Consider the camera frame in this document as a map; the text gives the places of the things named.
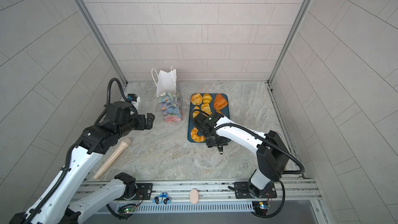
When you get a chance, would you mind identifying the left circuit board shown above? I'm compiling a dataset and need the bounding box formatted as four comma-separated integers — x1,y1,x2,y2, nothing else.
118,204,137,215

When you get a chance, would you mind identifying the pink oval eraser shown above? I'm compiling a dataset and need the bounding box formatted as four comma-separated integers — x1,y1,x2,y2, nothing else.
189,189,199,204

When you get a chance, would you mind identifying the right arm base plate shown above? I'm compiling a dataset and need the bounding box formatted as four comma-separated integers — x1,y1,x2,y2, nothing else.
228,181,277,199

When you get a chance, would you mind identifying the left yellow striped croissant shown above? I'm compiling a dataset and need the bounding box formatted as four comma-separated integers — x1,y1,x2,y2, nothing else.
192,106,200,118

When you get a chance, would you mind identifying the teal rectangular tray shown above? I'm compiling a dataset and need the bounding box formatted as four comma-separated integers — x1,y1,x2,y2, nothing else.
187,93,230,147

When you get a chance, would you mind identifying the reddish brown croissant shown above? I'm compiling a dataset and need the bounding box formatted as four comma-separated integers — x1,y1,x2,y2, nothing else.
214,94,228,111

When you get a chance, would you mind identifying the blue toy car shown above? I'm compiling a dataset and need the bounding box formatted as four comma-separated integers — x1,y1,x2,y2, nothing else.
153,192,171,205

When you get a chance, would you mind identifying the floral paper gift bag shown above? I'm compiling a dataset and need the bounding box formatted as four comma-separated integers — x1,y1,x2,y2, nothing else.
151,66,183,122

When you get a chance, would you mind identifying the right circuit board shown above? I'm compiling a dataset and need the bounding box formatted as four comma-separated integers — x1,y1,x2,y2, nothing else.
252,202,272,216

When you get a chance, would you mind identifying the round swirl bun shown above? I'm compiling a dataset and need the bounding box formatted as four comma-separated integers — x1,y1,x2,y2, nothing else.
191,93,203,106

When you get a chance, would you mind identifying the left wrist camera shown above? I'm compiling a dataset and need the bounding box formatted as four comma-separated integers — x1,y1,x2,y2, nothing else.
127,93,141,110

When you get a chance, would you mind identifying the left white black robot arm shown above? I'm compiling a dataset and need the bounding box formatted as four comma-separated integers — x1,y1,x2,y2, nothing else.
10,78,155,224

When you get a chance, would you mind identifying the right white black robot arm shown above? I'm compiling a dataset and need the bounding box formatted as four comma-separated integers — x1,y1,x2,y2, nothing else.
190,109,305,198

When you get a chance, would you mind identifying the circuit board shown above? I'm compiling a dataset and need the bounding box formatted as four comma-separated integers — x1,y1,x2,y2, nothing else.
252,202,272,216
118,204,137,215

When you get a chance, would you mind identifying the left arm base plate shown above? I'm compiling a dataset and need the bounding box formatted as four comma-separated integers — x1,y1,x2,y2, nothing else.
121,183,153,201

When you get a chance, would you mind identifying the aluminium rail frame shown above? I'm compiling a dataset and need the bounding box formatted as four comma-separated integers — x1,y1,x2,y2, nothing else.
71,178,330,224

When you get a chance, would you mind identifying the middle braided bread roll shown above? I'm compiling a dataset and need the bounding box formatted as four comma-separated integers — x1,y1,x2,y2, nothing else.
201,103,212,116

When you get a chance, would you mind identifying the small yellow striped bun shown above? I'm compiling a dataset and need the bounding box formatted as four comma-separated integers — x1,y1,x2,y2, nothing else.
202,93,212,104

